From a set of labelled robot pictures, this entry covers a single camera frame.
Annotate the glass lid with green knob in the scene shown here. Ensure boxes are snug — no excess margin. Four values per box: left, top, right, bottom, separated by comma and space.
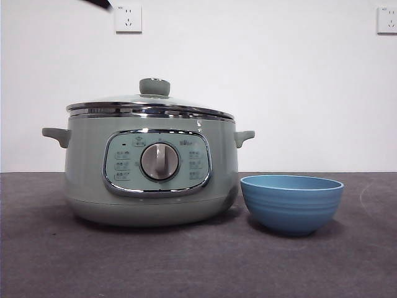
65, 78, 235, 121

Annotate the silver steamer dial knob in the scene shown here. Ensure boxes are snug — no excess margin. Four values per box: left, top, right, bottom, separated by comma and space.
140, 142, 181, 182

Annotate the pale green electric steamer pot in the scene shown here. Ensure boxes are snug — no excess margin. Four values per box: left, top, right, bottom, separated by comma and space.
42, 114, 256, 228

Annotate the blue ribbed bowl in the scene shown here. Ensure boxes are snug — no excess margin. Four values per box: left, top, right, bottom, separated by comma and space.
240, 174, 345, 238

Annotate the white wall socket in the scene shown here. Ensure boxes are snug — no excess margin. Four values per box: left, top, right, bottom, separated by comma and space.
115, 3, 144, 34
376, 6, 397, 35

